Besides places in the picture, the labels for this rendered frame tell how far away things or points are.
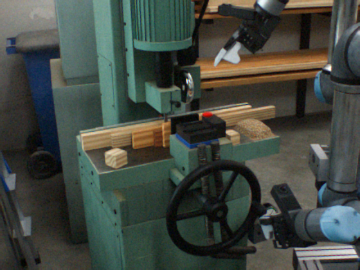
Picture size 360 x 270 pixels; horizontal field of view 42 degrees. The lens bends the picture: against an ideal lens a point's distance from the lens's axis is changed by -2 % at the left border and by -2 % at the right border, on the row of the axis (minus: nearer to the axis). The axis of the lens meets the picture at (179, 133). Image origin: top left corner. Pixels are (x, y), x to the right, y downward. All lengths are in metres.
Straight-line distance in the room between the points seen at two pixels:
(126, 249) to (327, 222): 0.67
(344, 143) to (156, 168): 0.55
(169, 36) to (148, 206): 0.50
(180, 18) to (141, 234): 0.65
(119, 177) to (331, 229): 0.61
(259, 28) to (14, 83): 2.71
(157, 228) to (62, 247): 1.25
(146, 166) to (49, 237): 1.48
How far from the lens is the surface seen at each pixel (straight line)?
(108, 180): 1.35
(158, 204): 1.44
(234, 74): 3.56
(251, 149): 1.52
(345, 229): 1.04
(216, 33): 3.97
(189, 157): 1.30
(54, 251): 2.65
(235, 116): 1.64
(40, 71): 3.17
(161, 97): 1.45
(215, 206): 1.28
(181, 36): 1.40
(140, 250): 1.51
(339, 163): 1.15
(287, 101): 4.39
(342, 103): 1.10
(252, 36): 1.34
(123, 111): 1.67
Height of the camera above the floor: 1.48
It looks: 22 degrees down
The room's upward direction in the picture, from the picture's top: 2 degrees counter-clockwise
